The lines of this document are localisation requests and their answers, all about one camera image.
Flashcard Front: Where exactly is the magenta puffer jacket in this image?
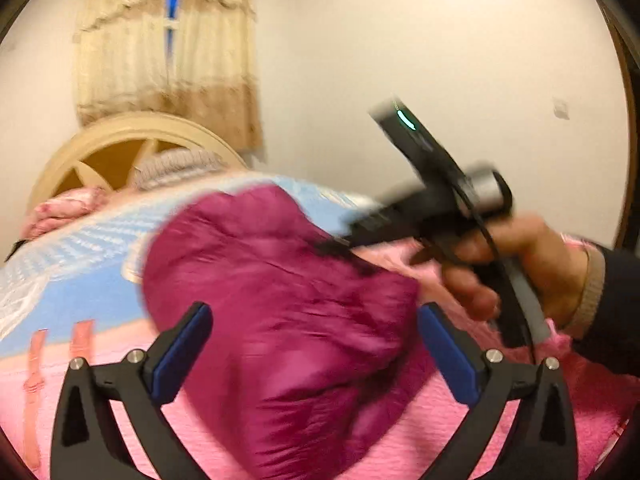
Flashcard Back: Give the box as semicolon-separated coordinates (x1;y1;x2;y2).
141;183;436;480

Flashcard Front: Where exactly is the striped pillow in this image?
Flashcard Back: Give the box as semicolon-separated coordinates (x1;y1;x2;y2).
127;147;241;192

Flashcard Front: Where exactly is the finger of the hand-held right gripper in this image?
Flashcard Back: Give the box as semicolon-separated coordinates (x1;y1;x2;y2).
314;234;383;278

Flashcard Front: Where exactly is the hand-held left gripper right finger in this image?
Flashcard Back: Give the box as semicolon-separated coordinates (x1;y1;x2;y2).
417;302;580;480

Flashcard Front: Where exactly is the cream wooden headboard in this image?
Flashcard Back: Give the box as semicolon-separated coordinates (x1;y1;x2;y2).
27;112;248;211

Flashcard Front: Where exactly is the beige floral curtain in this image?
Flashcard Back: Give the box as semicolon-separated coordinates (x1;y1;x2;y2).
74;0;263;153

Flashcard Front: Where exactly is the person's right hand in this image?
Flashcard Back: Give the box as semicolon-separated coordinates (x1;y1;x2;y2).
412;212;593;329

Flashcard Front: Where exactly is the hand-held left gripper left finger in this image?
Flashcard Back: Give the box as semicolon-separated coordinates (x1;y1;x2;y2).
50;301;215;480

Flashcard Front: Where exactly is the pink floral folded blanket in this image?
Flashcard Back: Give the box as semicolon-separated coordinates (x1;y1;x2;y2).
22;186;108;241

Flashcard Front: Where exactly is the person's right forearm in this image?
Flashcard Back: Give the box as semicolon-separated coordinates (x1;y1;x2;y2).
565;244;640;377

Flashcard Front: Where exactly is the printed blue pink bed sheet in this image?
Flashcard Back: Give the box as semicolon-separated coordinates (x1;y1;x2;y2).
0;170;631;480

